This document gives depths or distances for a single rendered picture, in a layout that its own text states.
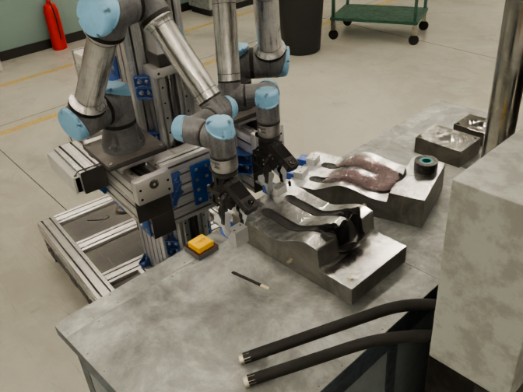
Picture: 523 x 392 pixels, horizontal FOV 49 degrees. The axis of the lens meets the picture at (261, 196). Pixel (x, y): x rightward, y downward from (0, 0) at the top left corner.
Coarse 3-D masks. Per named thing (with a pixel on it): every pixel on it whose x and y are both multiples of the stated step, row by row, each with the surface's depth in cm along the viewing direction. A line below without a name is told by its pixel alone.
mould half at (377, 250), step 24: (288, 192) 198; (264, 216) 187; (288, 216) 187; (312, 216) 186; (336, 216) 177; (360, 216) 176; (264, 240) 182; (288, 240) 172; (312, 240) 167; (360, 240) 177; (384, 240) 177; (288, 264) 178; (312, 264) 168; (336, 264) 169; (360, 264) 168; (384, 264) 168; (336, 288) 164; (360, 288) 163
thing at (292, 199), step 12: (300, 204) 193; (276, 216) 188; (348, 216) 174; (288, 228) 182; (300, 228) 181; (312, 228) 176; (324, 228) 173; (336, 228) 170; (348, 228) 173; (360, 228) 175; (336, 240) 169; (348, 240) 176
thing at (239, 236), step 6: (216, 222) 178; (240, 222) 173; (234, 228) 170; (240, 228) 170; (246, 228) 171; (222, 234) 175; (234, 234) 168; (240, 234) 170; (246, 234) 172; (234, 240) 170; (240, 240) 171; (246, 240) 173; (234, 246) 171
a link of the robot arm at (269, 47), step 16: (256, 0) 188; (272, 0) 187; (256, 16) 195; (272, 16) 193; (256, 32) 204; (272, 32) 199; (256, 48) 210; (272, 48) 206; (288, 48) 213; (256, 64) 212; (272, 64) 210; (288, 64) 212
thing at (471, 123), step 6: (462, 120) 242; (468, 120) 242; (474, 120) 242; (480, 120) 241; (456, 126) 239; (462, 126) 237; (468, 126) 237; (474, 126) 240; (480, 126) 240; (468, 132) 236; (474, 132) 234; (480, 132) 232; (480, 144) 234
